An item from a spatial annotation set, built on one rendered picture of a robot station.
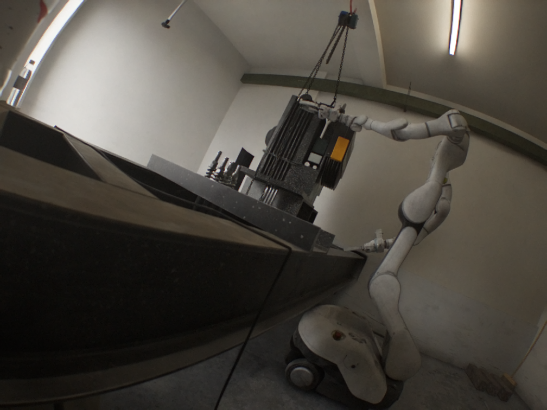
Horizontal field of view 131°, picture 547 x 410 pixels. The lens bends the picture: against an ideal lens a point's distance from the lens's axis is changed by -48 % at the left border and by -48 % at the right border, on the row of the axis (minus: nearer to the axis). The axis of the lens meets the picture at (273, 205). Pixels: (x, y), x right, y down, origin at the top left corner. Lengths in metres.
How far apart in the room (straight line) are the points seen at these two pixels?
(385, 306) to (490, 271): 1.95
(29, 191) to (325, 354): 1.05
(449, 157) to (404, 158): 1.58
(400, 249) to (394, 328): 0.38
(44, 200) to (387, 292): 1.15
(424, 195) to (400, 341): 0.70
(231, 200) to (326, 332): 0.67
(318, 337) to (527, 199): 2.86
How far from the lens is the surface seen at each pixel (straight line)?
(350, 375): 1.11
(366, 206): 2.71
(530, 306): 3.33
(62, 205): 0.20
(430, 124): 1.21
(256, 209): 0.72
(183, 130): 3.62
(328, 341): 1.05
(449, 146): 1.36
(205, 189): 0.87
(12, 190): 0.19
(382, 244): 1.44
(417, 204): 1.18
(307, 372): 1.14
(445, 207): 1.53
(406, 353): 1.25
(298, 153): 1.69
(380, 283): 1.14
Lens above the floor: 0.72
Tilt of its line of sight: 1 degrees up
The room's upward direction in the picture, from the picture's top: 24 degrees clockwise
